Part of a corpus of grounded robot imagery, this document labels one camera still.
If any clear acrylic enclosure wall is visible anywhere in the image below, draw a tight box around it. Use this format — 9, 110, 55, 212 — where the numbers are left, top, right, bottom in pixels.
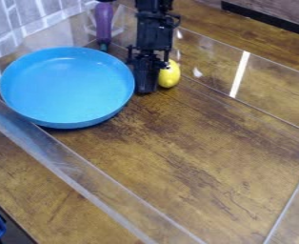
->
0, 0, 299, 244

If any purple eggplant toy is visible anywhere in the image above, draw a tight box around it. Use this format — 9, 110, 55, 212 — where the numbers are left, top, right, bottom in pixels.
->
94, 0, 113, 51

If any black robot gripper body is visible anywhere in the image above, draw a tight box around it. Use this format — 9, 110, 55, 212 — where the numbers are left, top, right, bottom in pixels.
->
126, 0, 179, 69

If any yellow lemon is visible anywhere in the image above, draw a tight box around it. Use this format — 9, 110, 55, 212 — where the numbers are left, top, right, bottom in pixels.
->
157, 60, 179, 89

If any dark baseboard strip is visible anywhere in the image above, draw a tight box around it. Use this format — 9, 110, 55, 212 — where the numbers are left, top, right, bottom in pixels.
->
221, 0, 299, 34

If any blue round plastic plate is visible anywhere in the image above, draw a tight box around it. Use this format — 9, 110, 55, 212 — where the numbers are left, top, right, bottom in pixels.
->
0, 47, 134, 129

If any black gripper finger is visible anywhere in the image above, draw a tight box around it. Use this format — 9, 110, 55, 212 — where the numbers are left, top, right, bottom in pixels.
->
143, 61, 165, 93
133, 59, 147, 93

